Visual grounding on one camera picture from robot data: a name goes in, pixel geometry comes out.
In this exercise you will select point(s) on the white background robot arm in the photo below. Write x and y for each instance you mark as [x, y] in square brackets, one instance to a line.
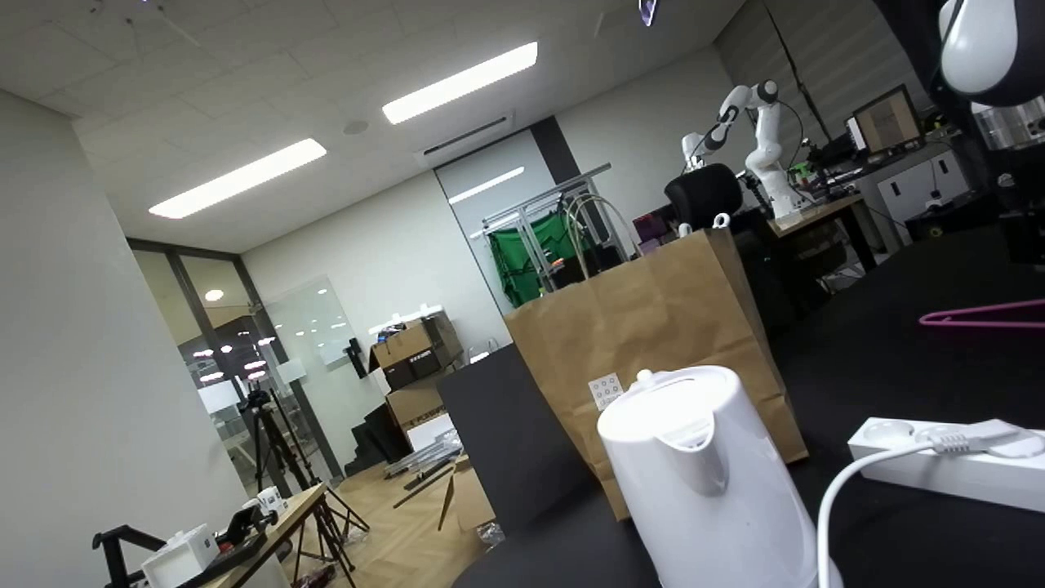
[768, 140]

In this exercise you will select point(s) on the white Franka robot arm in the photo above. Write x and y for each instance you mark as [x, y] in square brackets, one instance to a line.
[977, 43]

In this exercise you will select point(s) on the green hanging cloth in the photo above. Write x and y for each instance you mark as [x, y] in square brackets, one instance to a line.
[517, 261]

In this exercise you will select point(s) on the stacked cardboard boxes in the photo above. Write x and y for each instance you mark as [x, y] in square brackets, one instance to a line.
[418, 347]

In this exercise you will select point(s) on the metal clothes rack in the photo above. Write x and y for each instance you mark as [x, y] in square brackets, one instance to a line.
[588, 189]

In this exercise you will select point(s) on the brown paper bag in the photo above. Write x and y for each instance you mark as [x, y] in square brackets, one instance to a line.
[654, 327]

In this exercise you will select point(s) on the grey box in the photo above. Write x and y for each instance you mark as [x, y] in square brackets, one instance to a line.
[510, 435]

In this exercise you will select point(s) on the small dark screen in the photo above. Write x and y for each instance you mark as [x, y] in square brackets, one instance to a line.
[654, 226]

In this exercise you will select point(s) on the low cardboard box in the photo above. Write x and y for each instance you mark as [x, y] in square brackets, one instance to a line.
[417, 399]

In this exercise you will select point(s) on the black office chair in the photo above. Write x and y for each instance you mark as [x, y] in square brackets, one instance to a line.
[703, 195]

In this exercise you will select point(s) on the rectangular ceiling light panel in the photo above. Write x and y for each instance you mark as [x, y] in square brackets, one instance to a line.
[237, 178]
[462, 83]

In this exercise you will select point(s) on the white electric kettle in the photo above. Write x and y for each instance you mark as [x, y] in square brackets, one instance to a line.
[707, 477]

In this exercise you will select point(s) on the wooden desk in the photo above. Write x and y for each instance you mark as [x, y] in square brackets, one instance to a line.
[818, 212]

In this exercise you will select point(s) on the wooden work table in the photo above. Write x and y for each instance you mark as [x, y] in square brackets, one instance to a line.
[277, 523]

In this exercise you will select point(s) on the computer monitor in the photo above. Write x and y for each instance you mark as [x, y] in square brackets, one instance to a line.
[882, 119]

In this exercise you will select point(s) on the white cabinet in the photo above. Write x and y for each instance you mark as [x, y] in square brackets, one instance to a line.
[917, 185]

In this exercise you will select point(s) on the small white box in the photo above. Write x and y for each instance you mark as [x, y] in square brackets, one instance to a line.
[179, 555]

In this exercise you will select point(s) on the white power strip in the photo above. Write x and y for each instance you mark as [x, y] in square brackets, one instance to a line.
[958, 469]

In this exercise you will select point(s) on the black metal stand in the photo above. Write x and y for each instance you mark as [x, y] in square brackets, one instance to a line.
[115, 542]

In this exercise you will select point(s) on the black camera tripod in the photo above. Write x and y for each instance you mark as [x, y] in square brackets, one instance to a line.
[271, 445]

